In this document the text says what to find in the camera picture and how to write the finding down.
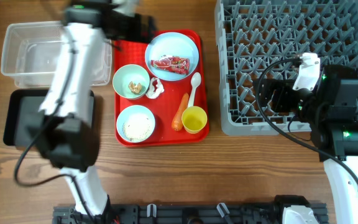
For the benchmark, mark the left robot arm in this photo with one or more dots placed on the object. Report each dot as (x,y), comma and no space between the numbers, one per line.
(79,171)

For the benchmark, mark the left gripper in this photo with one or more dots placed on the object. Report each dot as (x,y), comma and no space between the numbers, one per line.
(138,35)

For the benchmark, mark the white plastic spoon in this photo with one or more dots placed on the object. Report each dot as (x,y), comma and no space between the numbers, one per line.
(195,83)

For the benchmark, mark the white rice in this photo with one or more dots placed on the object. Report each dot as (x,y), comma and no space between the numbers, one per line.
(138,127)

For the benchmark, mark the light blue plate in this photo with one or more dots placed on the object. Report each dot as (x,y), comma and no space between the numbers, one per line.
(172,43)

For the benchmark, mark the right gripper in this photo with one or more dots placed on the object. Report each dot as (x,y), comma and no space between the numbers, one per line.
(283,89)

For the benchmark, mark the yellow plastic cup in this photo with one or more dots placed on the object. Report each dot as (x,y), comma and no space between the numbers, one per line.
(194,119)

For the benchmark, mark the orange carrot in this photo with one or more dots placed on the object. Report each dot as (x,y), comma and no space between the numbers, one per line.
(177,124)

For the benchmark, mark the black food waste tray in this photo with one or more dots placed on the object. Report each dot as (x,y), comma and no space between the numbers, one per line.
(14,118)

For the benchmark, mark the grey dishwasher rack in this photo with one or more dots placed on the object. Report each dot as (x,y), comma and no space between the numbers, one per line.
(250,35)

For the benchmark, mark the red snack wrapper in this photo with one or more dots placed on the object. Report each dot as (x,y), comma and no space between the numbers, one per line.
(173,64)

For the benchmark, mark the red plastic tray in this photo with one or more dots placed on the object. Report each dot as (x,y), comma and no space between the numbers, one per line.
(165,106)

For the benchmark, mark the small white tissue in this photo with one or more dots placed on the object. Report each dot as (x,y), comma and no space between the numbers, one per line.
(155,88)

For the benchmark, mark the brown food scrap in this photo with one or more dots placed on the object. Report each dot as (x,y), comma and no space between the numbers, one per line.
(135,88)

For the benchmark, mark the mint green bowl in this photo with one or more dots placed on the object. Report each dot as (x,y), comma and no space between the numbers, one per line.
(130,73)

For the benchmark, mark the clear plastic bin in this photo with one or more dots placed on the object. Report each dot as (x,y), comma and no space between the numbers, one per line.
(26,53)

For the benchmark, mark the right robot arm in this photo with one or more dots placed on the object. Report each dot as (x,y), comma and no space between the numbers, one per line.
(330,110)

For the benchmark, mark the light blue rice bowl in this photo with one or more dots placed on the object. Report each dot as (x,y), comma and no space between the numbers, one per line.
(123,116)

